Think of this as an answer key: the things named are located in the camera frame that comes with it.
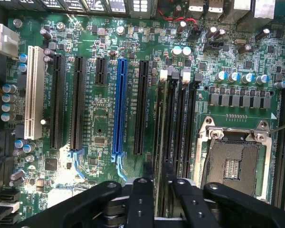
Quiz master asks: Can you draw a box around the thin metal locking lever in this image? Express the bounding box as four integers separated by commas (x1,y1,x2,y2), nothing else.
267,120,285,134

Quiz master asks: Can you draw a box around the red wire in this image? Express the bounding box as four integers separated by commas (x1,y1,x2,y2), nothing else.
157,6,198,27

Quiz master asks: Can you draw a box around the white power connector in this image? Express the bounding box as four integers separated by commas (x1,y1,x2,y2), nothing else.
0,22,20,58

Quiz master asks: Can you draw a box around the grey choke row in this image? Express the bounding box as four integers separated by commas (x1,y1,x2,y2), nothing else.
208,93,272,109

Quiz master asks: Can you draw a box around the short black expansion slot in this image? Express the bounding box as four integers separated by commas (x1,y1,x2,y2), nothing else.
95,57,108,86

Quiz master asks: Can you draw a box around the metal rear port block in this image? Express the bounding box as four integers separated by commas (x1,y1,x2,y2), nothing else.
186,0,204,20
222,0,252,24
205,0,224,20
236,0,276,33

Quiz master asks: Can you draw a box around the green motherboard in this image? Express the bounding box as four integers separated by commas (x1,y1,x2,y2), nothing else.
0,10,285,223

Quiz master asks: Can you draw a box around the black square chip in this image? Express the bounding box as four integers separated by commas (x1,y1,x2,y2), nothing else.
45,158,58,171

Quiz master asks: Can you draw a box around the white PCI expansion slot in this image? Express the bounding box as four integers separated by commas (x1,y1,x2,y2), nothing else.
24,45,47,141

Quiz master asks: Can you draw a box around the metal CPU socket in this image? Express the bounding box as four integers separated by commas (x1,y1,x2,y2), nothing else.
194,115,273,203

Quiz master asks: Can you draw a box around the RAM slot with black latch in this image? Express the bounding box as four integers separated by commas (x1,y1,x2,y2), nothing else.
182,73,203,179
165,67,181,167

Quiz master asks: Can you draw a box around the blue expansion slot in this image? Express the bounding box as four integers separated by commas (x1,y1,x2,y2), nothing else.
112,58,129,155

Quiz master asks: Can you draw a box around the black SATA port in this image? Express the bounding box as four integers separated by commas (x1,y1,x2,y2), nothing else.
0,190,21,202
0,212,20,225

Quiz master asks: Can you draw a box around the RAM slot with white latch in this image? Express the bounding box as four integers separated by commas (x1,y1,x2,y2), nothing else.
174,68,192,178
154,69,169,167

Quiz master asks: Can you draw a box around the white SATA port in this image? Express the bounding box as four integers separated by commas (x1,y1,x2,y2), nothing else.
0,201,20,216

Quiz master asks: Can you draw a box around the long black expansion slot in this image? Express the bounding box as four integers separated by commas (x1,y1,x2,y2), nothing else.
133,60,150,155
49,54,67,150
69,56,86,152

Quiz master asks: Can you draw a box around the black fan header connector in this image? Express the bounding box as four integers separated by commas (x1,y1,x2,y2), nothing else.
203,40,224,52
188,28,202,40

